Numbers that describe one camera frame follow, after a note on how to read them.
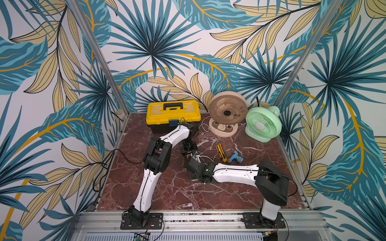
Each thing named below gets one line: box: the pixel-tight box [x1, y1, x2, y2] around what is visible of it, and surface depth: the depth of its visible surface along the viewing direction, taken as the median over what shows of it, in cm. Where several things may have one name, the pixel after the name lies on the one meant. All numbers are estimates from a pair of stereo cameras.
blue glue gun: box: [228, 150, 244, 164], surface depth 96 cm
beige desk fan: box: [208, 90, 249, 138], surface depth 95 cm
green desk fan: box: [244, 105, 282, 144], surface depth 87 cm
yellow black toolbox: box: [145, 99, 202, 134], surface depth 100 cm
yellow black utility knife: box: [216, 141, 228, 164], surface depth 99 cm
